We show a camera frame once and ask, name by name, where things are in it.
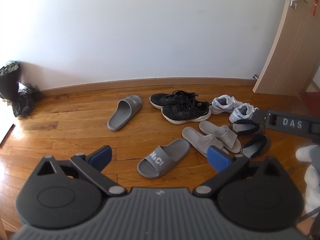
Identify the person's right hand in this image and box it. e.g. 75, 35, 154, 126
295, 145, 320, 214

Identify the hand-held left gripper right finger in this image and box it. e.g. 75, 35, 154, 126
192, 146, 285, 197

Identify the beige wooden door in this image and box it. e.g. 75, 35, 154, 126
252, 0, 320, 97

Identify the black wrapped bouquet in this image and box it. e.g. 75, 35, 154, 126
0, 60, 42, 118

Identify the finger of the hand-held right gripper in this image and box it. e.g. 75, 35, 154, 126
252, 109, 275, 131

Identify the black mesh sneaker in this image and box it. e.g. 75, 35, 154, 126
150, 90, 200, 110
161, 101, 211, 125

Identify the light grey fabric slipper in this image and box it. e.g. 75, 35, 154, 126
199, 120, 242, 154
182, 126, 229, 158

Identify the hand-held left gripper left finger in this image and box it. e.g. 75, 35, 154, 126
36, 145, 127, 197

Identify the wooden baseboard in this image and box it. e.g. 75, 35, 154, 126
39, 78, 256, 96

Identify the red threshold strip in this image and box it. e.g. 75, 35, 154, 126
299, 90, 320, 117

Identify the plain grey slide sandal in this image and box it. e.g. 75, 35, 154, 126
107, 95, 142, 131

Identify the black knit house slipper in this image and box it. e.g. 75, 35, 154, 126
241, 135, 272, 159
231, 119, 266, 137

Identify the grey slide sandal white print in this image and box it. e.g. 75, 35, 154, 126
137, 138, 191, 179

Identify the white sneaker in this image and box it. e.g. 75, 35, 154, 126
209, 95, 244, 115
229, 103, 259, 124

